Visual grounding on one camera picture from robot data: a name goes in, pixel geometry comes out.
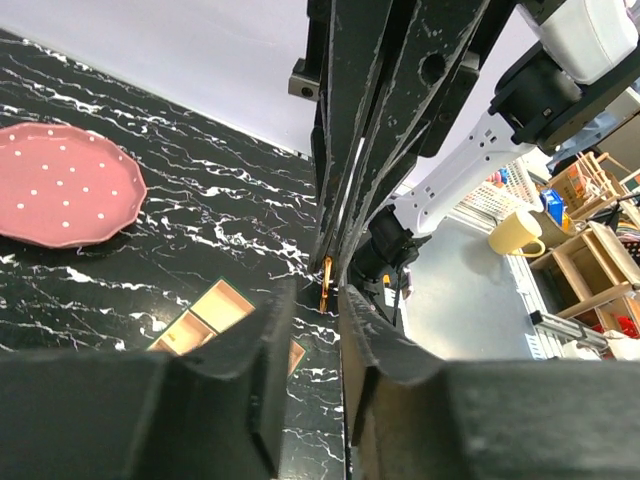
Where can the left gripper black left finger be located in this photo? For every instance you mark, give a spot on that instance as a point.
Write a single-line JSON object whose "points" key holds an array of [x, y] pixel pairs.
{"points": [[215, 413]]}

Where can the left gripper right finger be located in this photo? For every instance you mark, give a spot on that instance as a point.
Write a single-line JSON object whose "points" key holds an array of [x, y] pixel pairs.
{"points": [[412, 415]]}

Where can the small green jewelry tray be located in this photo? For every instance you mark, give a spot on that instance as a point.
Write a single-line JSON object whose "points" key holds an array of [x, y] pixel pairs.
{"points": [[216, 310]]}

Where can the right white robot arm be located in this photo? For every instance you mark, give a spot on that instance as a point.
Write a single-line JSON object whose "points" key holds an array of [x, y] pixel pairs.
{"points": [[389, 78]]}

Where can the white plastic basket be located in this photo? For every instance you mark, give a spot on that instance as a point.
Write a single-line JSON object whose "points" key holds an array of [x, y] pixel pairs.
{"points": [[489, 204]]}

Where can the yellow mug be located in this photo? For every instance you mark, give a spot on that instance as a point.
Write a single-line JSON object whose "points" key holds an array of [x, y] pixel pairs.
{"points": [[519, 234]]}

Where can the wooden shelf unit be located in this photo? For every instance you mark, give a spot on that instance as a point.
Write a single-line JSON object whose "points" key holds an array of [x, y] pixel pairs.
{"points": [[594, 272]]}

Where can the pink polka dot plate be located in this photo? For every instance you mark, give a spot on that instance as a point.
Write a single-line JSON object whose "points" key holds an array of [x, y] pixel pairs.
{"points": [[64, 187]]}

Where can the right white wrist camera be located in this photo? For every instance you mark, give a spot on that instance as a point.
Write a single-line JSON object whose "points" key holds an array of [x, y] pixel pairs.
{"points": [[586, 38]]}

